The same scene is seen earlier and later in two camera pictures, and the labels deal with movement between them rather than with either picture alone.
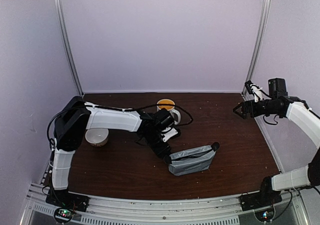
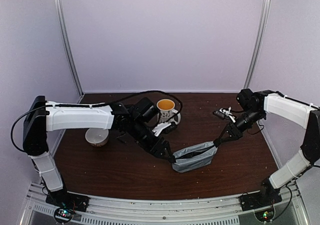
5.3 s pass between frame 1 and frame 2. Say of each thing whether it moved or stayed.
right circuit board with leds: stayed
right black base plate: stayed
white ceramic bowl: stayed
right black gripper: moved
